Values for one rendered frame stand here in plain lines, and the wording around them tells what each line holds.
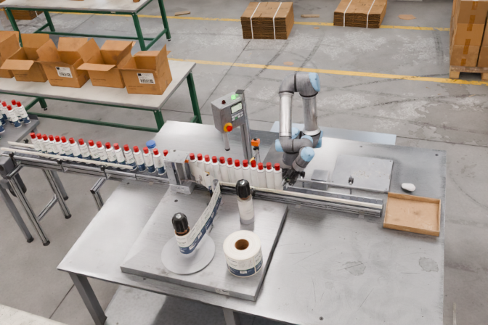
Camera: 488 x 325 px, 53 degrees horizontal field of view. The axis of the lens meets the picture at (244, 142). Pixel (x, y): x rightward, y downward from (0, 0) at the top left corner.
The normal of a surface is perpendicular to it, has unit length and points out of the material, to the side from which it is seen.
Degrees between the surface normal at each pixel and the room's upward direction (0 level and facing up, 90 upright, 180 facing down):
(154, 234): 0
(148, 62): 88
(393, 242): 0
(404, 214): 0
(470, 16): 91
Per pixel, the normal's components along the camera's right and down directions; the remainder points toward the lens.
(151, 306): -0.11, -0.79
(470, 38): -0.32, 0.63
